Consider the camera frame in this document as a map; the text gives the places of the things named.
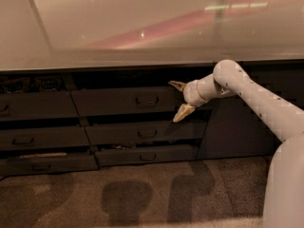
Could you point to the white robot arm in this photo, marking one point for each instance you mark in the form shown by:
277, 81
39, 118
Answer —
284, 195

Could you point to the items in left drawer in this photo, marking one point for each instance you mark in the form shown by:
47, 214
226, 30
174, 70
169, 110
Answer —
31, 84

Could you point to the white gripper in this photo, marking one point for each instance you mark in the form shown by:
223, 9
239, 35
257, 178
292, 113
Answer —
191, 94

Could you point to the grey drawer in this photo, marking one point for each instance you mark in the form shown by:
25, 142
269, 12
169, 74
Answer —
126, 100
42, 138
143, 155
155, 131
36, 106
32, 166

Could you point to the grey cabinet door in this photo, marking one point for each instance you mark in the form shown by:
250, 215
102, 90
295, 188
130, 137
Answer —
234, 130

